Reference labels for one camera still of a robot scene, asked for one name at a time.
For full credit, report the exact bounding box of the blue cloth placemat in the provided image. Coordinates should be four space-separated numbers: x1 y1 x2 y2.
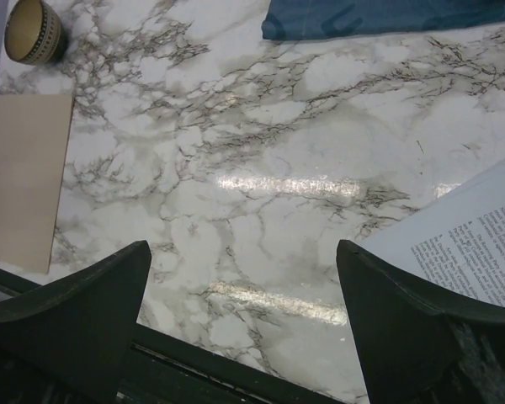
262 0 505 40

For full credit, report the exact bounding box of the black mounting base rail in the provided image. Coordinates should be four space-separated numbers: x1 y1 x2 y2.
0 269 327 403

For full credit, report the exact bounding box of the beige ceramic bowl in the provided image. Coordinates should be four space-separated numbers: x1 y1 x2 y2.
3 0 68 66

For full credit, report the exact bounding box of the beige paper folder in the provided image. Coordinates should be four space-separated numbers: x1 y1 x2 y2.
0 94 73 274

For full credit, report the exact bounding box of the printed white paper sheet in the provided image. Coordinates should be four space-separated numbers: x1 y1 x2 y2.
359 159 505 307

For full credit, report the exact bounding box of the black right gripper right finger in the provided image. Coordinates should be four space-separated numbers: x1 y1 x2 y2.
337 240 505 403

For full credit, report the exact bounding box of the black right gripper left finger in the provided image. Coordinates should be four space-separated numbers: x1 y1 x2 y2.
0 241 152 403

